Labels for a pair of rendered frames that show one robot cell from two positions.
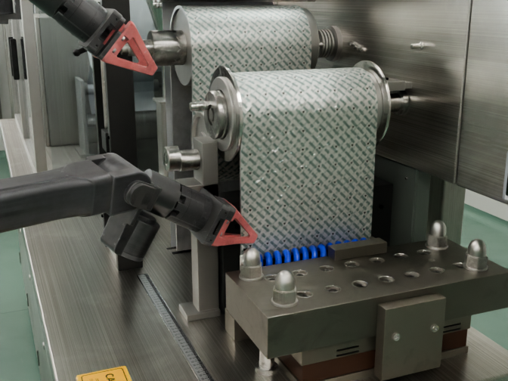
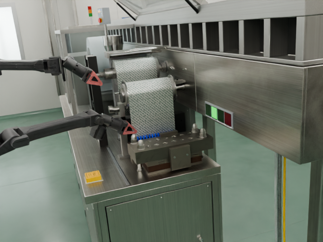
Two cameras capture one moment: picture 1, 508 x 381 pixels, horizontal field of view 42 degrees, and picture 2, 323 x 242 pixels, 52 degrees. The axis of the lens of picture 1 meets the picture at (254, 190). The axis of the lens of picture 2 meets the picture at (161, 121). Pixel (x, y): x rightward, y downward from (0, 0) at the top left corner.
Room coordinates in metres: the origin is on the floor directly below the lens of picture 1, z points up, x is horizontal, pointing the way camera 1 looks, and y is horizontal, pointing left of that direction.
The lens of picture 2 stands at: (-0.64, -0.26, 1.59)
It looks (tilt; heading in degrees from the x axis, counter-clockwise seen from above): 16 degrees down; 5
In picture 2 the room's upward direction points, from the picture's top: 5 degrees counter-clockwise
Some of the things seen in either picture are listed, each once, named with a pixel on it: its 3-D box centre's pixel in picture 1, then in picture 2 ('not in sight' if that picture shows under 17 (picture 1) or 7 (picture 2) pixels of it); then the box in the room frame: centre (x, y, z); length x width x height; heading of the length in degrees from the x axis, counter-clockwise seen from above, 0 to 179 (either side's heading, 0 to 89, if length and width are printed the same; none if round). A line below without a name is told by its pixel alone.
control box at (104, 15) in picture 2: not in sight; (103, 16); (1.54, 0.23, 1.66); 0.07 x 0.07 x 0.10; 40
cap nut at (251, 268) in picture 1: (251, 261); (133, 138); (0.90, 0.00, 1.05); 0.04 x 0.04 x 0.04
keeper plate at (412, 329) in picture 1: (410, 336); (180, 157); (0.84, -0.22, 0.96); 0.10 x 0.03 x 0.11; 112
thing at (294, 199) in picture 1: (308, 205); (153, 121); (1.01, -0.09, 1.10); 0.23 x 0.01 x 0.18; 112
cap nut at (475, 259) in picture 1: (476, 252); (202, 132); (0.94, -0.34, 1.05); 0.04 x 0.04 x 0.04
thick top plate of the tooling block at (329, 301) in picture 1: (367, 289); (170, 145); (0.92, -0.17, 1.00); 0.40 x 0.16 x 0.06; 112
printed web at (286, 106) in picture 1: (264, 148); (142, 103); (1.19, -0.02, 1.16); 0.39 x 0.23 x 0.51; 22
